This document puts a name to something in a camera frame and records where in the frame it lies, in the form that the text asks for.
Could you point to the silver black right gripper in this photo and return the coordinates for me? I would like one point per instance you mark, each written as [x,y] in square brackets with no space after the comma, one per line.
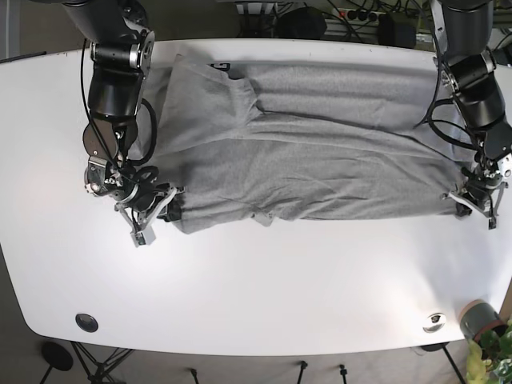
[135,189]

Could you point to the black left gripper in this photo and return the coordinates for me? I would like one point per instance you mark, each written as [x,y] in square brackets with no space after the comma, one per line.
[484,187]

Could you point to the grey T-shirt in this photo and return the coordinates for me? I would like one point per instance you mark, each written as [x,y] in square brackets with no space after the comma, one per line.
[290,142]

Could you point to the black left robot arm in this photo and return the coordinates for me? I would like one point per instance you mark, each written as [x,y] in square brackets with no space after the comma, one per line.
[465,65]

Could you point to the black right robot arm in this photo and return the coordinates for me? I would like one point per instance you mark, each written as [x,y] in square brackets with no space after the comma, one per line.
[120,137]

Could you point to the silver table grommet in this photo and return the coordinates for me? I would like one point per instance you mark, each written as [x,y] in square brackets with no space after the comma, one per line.
[434,323]

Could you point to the black table grommet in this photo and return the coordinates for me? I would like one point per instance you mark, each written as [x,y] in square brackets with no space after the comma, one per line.
[86,322]

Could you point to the potted green plant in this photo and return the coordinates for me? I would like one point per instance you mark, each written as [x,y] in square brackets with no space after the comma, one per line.
[489,342]

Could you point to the black tripod stand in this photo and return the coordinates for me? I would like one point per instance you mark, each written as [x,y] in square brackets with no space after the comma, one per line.
[59,358]

